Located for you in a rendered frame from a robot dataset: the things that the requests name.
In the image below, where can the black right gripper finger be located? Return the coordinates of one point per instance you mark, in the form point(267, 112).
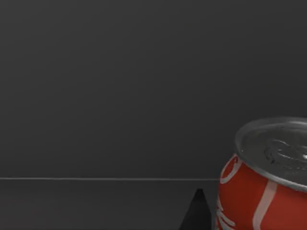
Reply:
point(197, 213)

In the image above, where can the red and white can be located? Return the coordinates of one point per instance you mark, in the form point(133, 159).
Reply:
point(261, 187)

